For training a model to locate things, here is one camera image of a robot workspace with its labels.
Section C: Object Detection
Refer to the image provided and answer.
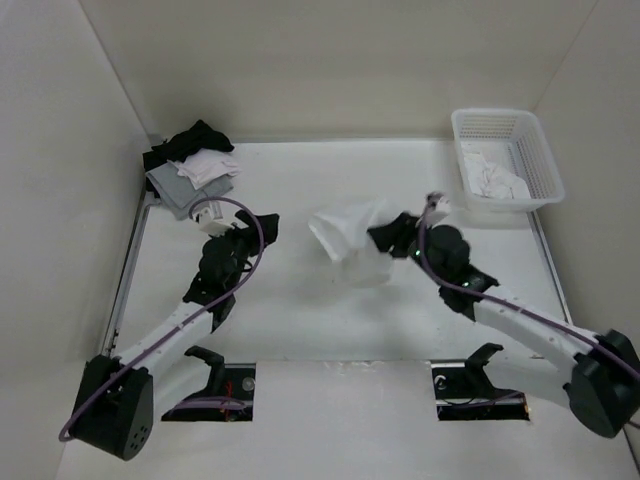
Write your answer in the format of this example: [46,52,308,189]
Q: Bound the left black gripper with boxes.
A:
[210,211,277,292]

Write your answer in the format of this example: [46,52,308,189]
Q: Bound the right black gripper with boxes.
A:
[366,213,447,287]

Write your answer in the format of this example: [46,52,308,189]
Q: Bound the white tank top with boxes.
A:
[308,199,399,288]

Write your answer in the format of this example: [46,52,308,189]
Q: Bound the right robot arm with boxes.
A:
[367,212,639,438]

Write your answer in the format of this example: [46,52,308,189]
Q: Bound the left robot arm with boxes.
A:
[59,210,280,461]

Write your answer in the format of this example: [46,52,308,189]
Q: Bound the grey folded tank top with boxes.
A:
[146,163,233,220]

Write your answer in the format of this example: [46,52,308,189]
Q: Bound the white tank tops in basket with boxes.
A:
[461,142,530,200]

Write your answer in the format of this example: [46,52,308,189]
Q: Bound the black folded tank top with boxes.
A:
[143,120,235,172]

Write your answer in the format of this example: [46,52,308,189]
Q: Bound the white plastic basket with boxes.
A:
[451,108,565,213]

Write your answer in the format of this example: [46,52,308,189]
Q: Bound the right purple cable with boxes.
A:
[417,197,640,426]

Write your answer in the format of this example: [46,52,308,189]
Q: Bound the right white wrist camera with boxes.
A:
[424,192,452,223]

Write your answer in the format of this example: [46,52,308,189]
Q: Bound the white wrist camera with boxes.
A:
[424,192,452,223]
[192,201,229,237]

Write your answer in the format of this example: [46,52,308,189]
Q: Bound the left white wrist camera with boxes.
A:
[192,201,229,237]

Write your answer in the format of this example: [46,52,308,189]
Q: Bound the metal table frame rail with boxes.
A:
[96,174,159,356]

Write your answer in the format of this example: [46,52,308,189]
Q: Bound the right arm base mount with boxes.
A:
[431,343,530,422]

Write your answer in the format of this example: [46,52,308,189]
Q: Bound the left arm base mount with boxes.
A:
[154,346,257,422]

